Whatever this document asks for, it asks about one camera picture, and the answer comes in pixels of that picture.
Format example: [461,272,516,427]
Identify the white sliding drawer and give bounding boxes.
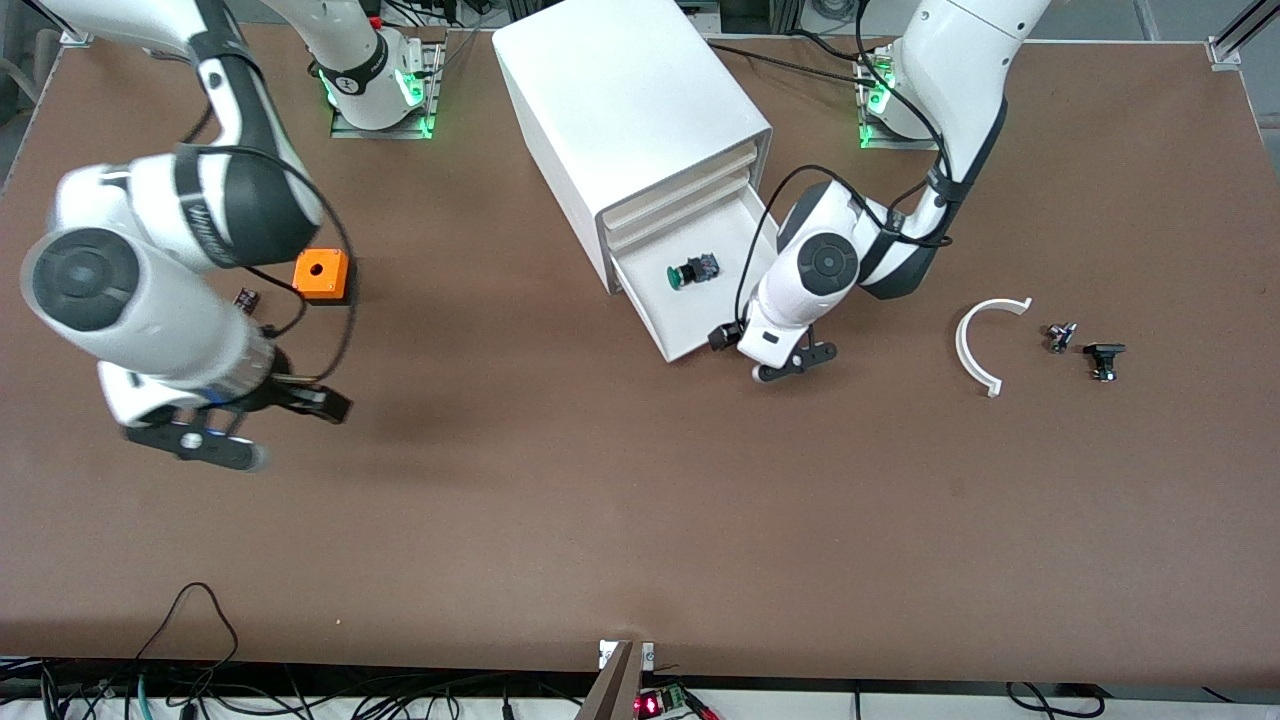
[612,185,782,363]

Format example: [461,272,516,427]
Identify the green push button black body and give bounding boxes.
[666,253,721,292]

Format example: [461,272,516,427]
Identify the white drawer cabinet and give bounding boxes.
[492,0,774,297]

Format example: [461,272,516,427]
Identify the orange box with hole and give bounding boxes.
[292,248,352,307]

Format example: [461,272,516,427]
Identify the green circuit board red LED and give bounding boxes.
[635,683,717,720]

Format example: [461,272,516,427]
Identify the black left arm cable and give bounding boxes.
[735,0,956,336]

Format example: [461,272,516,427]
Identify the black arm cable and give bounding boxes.
[178,145,358,389]
[735,0,956,336]

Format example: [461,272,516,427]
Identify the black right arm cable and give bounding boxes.
[178,145,358,389]

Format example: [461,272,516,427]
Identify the white semicircular plastic bracket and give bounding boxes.
[955,297,1033,398]

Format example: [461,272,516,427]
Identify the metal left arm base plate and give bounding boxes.
[855,45,943,151]

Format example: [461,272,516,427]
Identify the black cable tall loop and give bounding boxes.
[135,583,242,701]

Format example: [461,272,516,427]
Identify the black cable across table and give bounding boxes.
[700,40,883,89]

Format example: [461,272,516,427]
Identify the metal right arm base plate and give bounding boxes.
[330,38,447,140]

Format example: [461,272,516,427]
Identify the aluminium profile camera post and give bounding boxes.
[575,640,657,720]

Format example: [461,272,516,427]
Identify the black looped cable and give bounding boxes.
[1005,682,1107,720]

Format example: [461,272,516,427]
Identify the aluminium frame strut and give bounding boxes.
[1208,0,1280,69]

